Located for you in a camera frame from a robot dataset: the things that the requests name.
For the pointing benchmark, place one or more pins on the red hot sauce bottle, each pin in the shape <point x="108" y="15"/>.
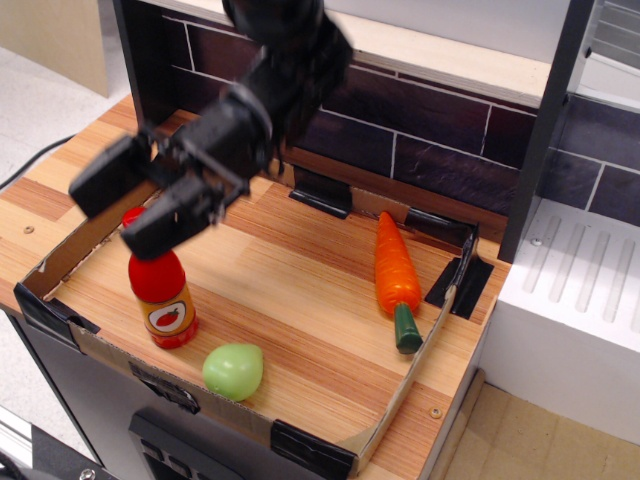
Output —
<point x="163" y="295"/>

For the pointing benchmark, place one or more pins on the orange toy carrot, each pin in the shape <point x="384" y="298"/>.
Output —
<point x="397" y="285"/>

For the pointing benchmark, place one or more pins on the white toy sink drainboard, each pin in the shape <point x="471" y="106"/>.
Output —
<point x="564" y="334"/>

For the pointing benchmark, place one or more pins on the light wooden shelf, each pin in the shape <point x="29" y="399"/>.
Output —
<point x="462" y="66"/>

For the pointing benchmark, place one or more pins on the cardboard fence with black tape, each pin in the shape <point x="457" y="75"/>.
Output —
<point x="336" y="400"/>

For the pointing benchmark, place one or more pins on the black toy oven panel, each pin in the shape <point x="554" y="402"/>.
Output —
<point x="198" y="449"/>

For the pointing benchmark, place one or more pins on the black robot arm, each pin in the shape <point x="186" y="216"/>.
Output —
<point x="302" y="50"/>

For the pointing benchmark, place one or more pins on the green toy pear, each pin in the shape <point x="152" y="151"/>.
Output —
<point x="234" y="371"/>

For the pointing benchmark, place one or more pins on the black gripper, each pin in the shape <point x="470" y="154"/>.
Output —
<point x="204" y="167"/>

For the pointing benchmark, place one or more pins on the black vertical post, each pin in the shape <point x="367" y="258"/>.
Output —
<point x="565" y="75"/>

